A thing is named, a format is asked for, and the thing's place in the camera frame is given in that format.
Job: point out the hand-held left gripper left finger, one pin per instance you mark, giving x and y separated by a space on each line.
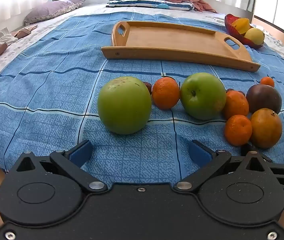
82 152

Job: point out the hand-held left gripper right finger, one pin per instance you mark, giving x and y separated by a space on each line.
199 152

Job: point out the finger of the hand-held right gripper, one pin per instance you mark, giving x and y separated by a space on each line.
244 148

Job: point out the orange brown round fruit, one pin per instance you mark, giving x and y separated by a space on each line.
266 128

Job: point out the dark purple fruit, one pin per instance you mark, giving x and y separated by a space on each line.
263 97

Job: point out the green apple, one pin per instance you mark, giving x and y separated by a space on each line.
202 97
124 105

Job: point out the red date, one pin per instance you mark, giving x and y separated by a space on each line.
148 87
229 90

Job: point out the small orange tangerine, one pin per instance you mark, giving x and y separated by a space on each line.
267 82

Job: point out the wooden tray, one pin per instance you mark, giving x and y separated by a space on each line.
177 42

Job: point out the blue checkered blanket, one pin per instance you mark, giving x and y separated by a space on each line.
57 80

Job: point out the yellow mango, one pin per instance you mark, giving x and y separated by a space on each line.
254 36

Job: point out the red glass bowl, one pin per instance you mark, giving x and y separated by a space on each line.
231 27

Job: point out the yellow starfruit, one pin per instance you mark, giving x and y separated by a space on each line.
241 25

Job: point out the bed with pale sheet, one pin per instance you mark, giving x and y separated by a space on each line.
44 32

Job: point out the small white box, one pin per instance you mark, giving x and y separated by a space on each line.
218 19

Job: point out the grey bed headboard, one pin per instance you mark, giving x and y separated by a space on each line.
231 7

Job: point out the purple pillow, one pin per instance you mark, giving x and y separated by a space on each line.
49 10

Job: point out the blue white striped pillow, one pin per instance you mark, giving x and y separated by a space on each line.
144 0

